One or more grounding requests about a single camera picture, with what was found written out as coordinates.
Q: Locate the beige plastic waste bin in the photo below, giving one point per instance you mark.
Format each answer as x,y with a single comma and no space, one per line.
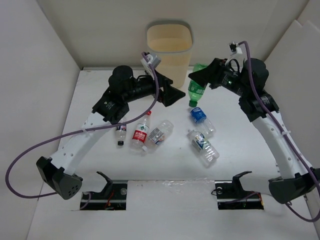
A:
172,40

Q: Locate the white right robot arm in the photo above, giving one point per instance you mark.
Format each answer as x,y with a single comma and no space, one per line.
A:
263,112

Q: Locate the red label water bottle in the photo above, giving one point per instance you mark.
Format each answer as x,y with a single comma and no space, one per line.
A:
141,131

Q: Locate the clear bottle silver label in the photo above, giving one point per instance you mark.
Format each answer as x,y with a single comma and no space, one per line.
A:
158,136

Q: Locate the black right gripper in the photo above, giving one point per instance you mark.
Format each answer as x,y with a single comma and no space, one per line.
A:
211,74

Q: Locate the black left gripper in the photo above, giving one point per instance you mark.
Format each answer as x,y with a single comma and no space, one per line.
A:
170,94

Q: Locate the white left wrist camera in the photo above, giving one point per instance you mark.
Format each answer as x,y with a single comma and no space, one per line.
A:
150,61

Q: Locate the blue label water bottle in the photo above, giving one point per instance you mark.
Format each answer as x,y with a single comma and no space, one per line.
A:
202,122

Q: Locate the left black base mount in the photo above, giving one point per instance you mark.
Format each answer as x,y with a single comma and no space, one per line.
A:
113,197

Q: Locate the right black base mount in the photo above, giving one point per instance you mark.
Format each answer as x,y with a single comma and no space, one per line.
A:
230,195

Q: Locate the clear bottle blue green label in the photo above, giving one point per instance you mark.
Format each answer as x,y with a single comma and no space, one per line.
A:
205,149

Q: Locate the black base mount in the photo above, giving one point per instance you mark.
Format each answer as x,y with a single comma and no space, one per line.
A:
113,197
230,195

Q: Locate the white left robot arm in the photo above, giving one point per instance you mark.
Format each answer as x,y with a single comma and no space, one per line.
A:
58,170

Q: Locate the small black cap cola bottle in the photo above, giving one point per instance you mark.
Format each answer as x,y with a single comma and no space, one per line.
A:
121,133

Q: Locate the green plastic bottle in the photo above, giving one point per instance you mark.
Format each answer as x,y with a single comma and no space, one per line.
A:
195,91

